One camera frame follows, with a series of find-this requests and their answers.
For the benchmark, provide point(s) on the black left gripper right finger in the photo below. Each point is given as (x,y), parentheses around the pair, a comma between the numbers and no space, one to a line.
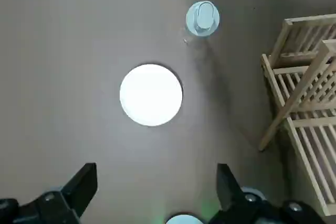
(228,190)

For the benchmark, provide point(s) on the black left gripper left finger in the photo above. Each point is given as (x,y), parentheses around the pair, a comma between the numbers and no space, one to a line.
(73,192)

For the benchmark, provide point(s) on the pale round plate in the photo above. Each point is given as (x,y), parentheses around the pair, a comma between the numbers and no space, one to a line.
(151,95)

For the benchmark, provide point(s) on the wooden slatted dish rack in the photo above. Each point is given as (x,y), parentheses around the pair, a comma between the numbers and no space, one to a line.
(277,124)

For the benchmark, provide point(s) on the clear bottle white cap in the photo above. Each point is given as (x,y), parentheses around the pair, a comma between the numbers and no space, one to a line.
(203,18)

